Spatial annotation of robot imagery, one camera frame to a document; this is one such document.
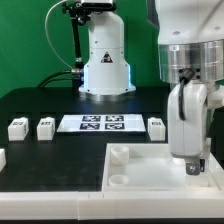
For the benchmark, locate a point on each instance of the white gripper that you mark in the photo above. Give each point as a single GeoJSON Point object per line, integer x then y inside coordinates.
{"type": "Point", "coordinates": [186, 138]}

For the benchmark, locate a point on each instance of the white square tabletop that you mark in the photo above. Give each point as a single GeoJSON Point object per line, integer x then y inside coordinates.
{"type": "Point", "coordinates": [150, 167]}

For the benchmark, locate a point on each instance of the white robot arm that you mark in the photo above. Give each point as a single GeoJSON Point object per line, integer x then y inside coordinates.
{"type": "Point", "coordinates": [191, 58]}

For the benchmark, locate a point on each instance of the white marker sheet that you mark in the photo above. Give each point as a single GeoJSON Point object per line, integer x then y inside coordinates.
{"type": "Point", "coordinates": [102, 123]}

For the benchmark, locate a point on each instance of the white front wall fixture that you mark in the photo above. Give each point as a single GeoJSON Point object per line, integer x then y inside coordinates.
{"type": "Point", "coordinates": [111, 205]}

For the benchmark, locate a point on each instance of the black camera stand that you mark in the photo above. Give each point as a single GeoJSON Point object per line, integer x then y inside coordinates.
{"type": "Point", "coordinates": [78, 16]}

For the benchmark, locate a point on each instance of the grey camera on stand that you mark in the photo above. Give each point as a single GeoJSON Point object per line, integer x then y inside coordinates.
{"type": "Point", "coordinates": [96, 2]}

